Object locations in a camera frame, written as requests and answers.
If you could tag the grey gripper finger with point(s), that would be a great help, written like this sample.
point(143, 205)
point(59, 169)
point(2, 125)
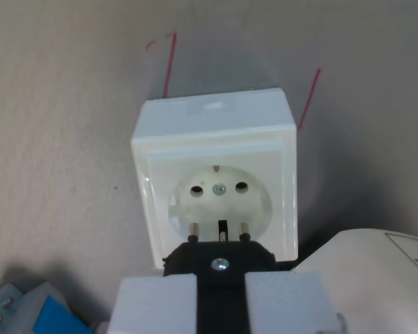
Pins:
point(156, 306)
point(285, 302)

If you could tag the black two-pin power plug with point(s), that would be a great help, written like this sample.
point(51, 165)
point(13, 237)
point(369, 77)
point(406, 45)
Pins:
point(223, 292)

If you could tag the white and brown tobacco pouch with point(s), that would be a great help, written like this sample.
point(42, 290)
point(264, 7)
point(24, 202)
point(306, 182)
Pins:
point(376, 278)

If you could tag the grey housing with blue fins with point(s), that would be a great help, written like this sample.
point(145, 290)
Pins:
point(38, 309)

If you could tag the white wall socket box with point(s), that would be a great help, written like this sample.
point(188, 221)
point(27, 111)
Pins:
point(216, 139)

